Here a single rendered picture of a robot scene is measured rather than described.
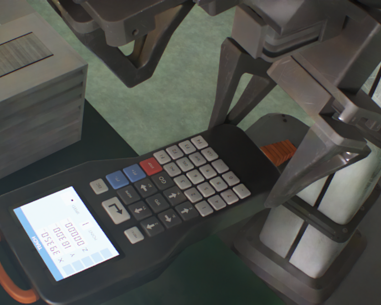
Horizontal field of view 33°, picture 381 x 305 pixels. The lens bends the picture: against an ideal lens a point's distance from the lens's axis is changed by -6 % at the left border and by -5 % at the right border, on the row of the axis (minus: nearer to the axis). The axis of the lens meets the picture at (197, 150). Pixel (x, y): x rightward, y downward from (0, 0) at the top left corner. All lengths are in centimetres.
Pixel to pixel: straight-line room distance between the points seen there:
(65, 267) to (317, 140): 17
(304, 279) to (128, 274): 79
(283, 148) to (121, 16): 28
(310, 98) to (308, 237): 71
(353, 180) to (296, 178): 57
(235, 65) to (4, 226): 19
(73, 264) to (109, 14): 19
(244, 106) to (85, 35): 24
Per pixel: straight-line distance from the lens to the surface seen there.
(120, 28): 24
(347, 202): 103
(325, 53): 41
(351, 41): 41
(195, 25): 211
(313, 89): 41
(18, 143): 59
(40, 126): 59
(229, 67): 45
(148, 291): 55
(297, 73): 42
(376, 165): 97
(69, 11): 28
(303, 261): 115
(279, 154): 49
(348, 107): 40
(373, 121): 45
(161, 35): 32
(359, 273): 126
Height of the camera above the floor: 122
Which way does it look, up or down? 46 degrees down
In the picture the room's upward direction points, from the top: 15 degrees clockwise
